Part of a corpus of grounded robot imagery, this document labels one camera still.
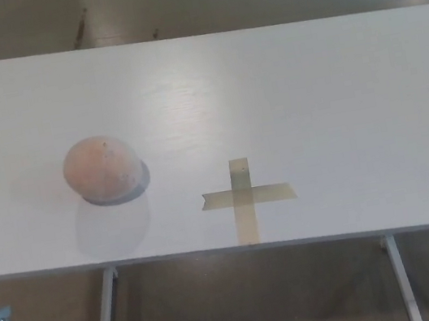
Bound horizontal beige tape strip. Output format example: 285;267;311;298
198;178;300;215

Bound pink dumpling plush toy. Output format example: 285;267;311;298
57;128;145;209

